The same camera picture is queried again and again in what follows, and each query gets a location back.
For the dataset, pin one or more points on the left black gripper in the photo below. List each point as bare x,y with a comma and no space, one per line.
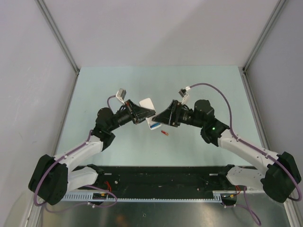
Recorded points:
138,113

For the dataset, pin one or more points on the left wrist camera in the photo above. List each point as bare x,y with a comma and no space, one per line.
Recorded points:
120,95

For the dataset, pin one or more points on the grey cable duct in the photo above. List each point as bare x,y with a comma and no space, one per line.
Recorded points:
94,196

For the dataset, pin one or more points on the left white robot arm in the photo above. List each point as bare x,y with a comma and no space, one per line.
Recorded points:
55,176

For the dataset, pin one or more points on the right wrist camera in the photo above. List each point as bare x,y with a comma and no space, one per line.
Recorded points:
184,94

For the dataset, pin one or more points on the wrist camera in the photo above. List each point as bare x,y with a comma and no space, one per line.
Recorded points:
120,95
184,94

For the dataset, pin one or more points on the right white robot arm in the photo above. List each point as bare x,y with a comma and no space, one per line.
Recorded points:
276,174

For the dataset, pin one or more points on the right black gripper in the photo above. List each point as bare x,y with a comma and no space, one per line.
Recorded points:
171,116

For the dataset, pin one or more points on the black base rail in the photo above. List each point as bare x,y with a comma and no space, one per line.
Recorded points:
181,182

